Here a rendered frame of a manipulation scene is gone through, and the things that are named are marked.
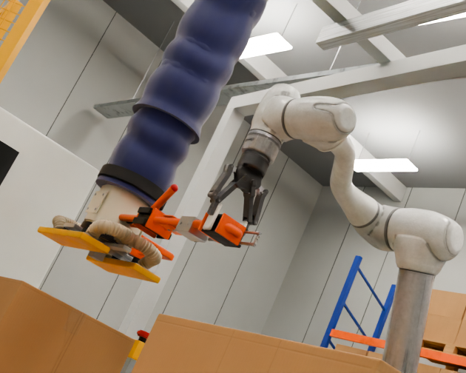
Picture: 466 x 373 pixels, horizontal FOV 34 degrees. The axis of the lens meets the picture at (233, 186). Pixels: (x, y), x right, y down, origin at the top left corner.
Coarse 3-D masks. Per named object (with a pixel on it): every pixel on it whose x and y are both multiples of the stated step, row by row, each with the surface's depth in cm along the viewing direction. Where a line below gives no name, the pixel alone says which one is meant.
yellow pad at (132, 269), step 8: (88, 256) 247; (112, 256) 242; (96, 264) 248; (104, 264) 239; (112, 264) 231; (120, 264) 227; (128, 264) 223; (136, 264) 221; (112, 272) 248; (120, 272) 240; (128, 272) 231; (136, 272) 224; (144, 272) 222; (152, 272) 226; (152, 280) 224
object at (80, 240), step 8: (40, 232) 237; (48, 232) 230; (56, 232) 225; (64, 232) 220; (72, 232) 216; (80, 232) 212; (56, 240) 236; (64, 240) 228; (72, 240) 220; (80, 240) 214; (88, 240) 212; (96, 240) 213; (80, 248) 229; (88, 248) 222; (96, 248) 214; (104, 248) 215
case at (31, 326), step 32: (0, 288) 218; (32, 288) 210; (0, 320) 205; (32, 320) 209; (64, 320) 215; (96, 320) 220; (0, 352) 204; (32, 352) 209; (64, 352) 215; (96, 352) 220; (128, 352) 226
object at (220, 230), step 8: (224, 216) 181; (200, 224) 186; (216, 224) 184; (224, 224) 181; (240, 224) 184; (208, 232) 185; (216, 232) 181; (224, 232) 181; (216, 240) 188; (224, 240) 184; (232, 240) 182
